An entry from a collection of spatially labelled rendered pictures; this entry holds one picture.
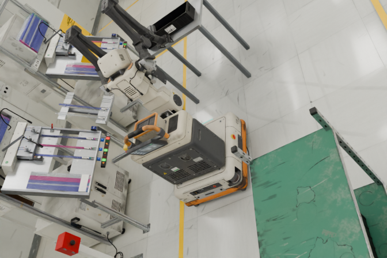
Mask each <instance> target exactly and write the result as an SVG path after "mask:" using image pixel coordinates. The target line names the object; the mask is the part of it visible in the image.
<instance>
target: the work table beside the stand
mask: <svg viewBox="0 0 387 258"><path fill-rule="evenodd" d="M190 4H191V5H192V6H193V7H194V8H195V16H194V20H193V21H192V22H190V23H189V24H188V25H186V26H185V27H183V28H181V29H180V30H178V31H177V32H175V33H174V34H172V35H171V36H170V37H171V38H172V40H173V41H174V42H173V43H167V44H166V45H165V46H166V48H162V49H158V47H157V45H155V46H154V47H153V48H151V49H147V50H148V52H149V53H150V55H152V56H156V55H158V54H159V53H161V52H162V51H164V50H166V49H167V50H168V51H169V52H171V53H172V54H173V55H174V56H175V57H176V58H177V59H178V60H180V61H181V62H182V63H183V64H184V65H186V66H187V67H188V68H189V69H190V70H191V71H192V72H193V73H195V74H196V75H197V76H198V77H199V76H201V72H200V71H199V70H197V69H196V68H195V67H194V66H193V65H191V64H190V63H189V61H187V60H186V59H185V58H184V57H183V56H181V55H180V54H179V53H178V52H177V51H176V50H175V49H174V48H173V47H171V46H172V45H174V44H175V43H177V42H178V41H180V40H181V39H183V38H185V37H186V36H188V35H189V34H191V33H192V32H194V31H195V30H197V29H198V30H199V31H200V32H201V33H202V34H203V35H204V36H205V37H206V38H207V39H209V41H211V42H212V43H213V45H215V46H216V47H217V49H219V50H220V52H221V53H223V54H224V56H225V57H227V58H228V60H230V61H231V62H232V64H234V65H235V66H236V68H238V69H239V70H240V71H241V72H242V73H243V74H244V75H245V76H246V77H247V78H250V77H251V73H250V72H249V71H248V70H247V69H246V68H245V67H244V66H243V65H242V64H241V63H240V62H239V61H238V60H237V59H236V58H235V57H234V56H233V55H232V54H231V53H230V52H229V51H228V50H227V49H226V48H225V47H224V46H223V45H222V44H221V43H220V42H219V41H218V40H217V39H216V38H215V37H214V36H213V35H212V34H211V33H210V32H209V31H208V30H207V29H206V28H205V27H204V26H203V25H202V24H201V23H202V8H203V5H204V6H205V7H206V8H207V9H208V10H209V11H210V12H211V13H212V14H213V16H214V17H215V18H216V19H217V20H218V21H219V22H220V23H221V24H222V25H223V26H224V27H225V28H226V29H227V30H228V31H229V32H230V33H231V34H232V35H233V36H234V37H235V38H236V39H237V41H238V42H239V43H240V44H241V45H242V46H243V47H244V48H245V49H246V50H248V49H250V46H249V45H248V44H247V42H246V41H245V40H244V39H243V38H242V37H241V36H240V35H239V34H238V33H237V32H236V31H235V30H234V29H233V28H232V27H231V26H230V25H229V23H228V22H227V21H226V20H225V19H224V18H223V17H222V16H221V15H220V14H219V13H218V12H217V11H216V10H215V9H214V8H213V7H212V5H211V4H210V3H209V2H208V1H207V0H193V1H191V2H190ZM155 66H157V65H155ZM157 67H158V68H159V69H160V70H161V71H163V69H161V68H160V67H159V66H157ZM163 72H164V74H165V76H166V77H167V81H168V82H170V83H171V84H172V85H173V86H175V87H176V88H177V89H178V90H179V91H181V92H182V93H183V94H185V95H186V96H187V97H188V98H189V99H191V100H192V101H193V102H194V103H195V104H198V103H199V101H200V100H199V99H197V98H196V97H195V96H194V95H193V94H192V93H190V92H189V91H188V90H187V89H186V88H184V87H183V86H182V85H180V84H179V83H178V82H177V81H176V80H175V79H173V78H172V77H171V76H170V75H169V74H167V73H166V72H165V71H163Z"/></svg>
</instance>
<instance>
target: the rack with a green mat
mask: <svg viewBox="0 0 387 258"><path fill-rule="evenodd" d="M309 112H310V114H311V115H312V116H313V117H314V119H315V120H316V121H317V122H318V123H319V124H320V125H321V126H322V127H323V128H321V129H319V130H317V131H315V132H312V133H310V134H308V135H305V136H303V137H302V138H299V139H297V140H295V141H292V142H290V143H288V144H286V145H284V146H281V147H279V148H277V149H275V150H273V151H271V152H269V153H266V154H264V155H261V156H259V157H257V158H255V159H252V158H251V157H250V156H249V155H247V154H246V153H245V152H243V151H242V150H241V149H240V148H238V147H237V146H236V145H235V146H233V147H231V152H232V153H233V154H234V155H235V156H237V157H238V158H239V159H240V160H242V161H243V162H245V163H246V164H247V165H249V170H250V176H251V186H252V195H253V205H254V211H255V221H256V231H257V240H258V246H259V256H260V258H374V256H373V252H372V250H371V246H370V243H369V239H368V237H367V233H366V230H365V226H364V224H363V220H362V217H361V214H362V215H363V216H364V217H365V218H366V222H367V226H368V228H369V232H370V235H371V237H372V241H373V244H374V247H375V251H376V254H377V257H378V258H387V185H386V184H385V183H384V181H383V180H382V179H381V178H380V177H379V176H378V175H377V174H376V172H375V171H373V170H372V168H371V167H370V166H369V165H368V164H367V163H366V162H365V161H364V159H363V158H362V157H361V156H360V155H359V154H358V153H357V152H356V151H355V150H354V149H353V148H352V147H351V145H350V144H349V143H348V142H347V141H346V140H345V139H344V138H343V137H342V136H341V135H340V134H339V132H338V131H337V130H336V129H335V128H334V127H333V125H331V123H330V122H329V121H327V119H326V118H325V117H324V116H323V115H322V114H321V112H320V111H319V110H318V109H317V108H316V107H313V108H311V109H309ZM340 146H341V147H342V148H343V149H344V150H345V152H346V153H347V154H348V155H349V156H350V157H351V158H352V159H353V160H354V161H355V162H356V163H357V164H358V165H359V166H360V167H361V168H362V169H363V170H364V171H365V172H366V174H367V175H368V176H369V177H370V178H371V179H372V180H373V181H374V182H373V183H370V184H368V185H364V186H362V187H359V188H356V189H353V188H352V185H351V182H350V178H349V175H348V172H347V168H346V165H345V162H344V159H343V155H342V152H341V149H340Z"/></svg>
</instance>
